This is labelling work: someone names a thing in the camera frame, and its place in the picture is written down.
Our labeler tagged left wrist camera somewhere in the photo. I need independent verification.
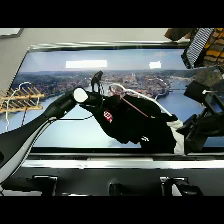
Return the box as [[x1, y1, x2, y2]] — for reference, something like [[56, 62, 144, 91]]
[[90, 70, 105, 93]]

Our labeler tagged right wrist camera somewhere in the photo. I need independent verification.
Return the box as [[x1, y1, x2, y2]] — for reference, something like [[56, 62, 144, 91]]
[[183, 80, 210, 103]]

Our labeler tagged yellow checked garment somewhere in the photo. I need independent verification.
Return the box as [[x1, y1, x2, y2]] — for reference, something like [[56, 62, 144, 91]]
[[199, 28, 224, 69]]

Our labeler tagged stack of wooden clothes hangers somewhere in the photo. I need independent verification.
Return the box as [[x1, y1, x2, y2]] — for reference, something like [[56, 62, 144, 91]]
[[0, 83, 47, 114]]

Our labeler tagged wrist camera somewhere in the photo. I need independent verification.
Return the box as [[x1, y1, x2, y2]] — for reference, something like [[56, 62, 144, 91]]
[[183, 80, 210, 103], [90, 70, 105, 93]]

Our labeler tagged brown clothes hanger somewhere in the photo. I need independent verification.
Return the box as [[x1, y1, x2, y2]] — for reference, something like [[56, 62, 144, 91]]
[[108, 82, 151, 120]]

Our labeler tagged black cable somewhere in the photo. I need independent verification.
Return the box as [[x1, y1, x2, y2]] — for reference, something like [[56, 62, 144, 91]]
[[59, 112, 97, 122]]

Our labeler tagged black garment with red trim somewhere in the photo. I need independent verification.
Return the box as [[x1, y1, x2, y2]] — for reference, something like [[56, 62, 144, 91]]
[[83, 83, 185, 155]]

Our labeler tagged brown garment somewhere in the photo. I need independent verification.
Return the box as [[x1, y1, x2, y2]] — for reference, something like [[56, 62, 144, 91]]
[[164, 28, 198, 43]]

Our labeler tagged black and white striped garment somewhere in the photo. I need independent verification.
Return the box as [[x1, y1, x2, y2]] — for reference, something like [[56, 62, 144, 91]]
[[181, 28, 215, 70]]

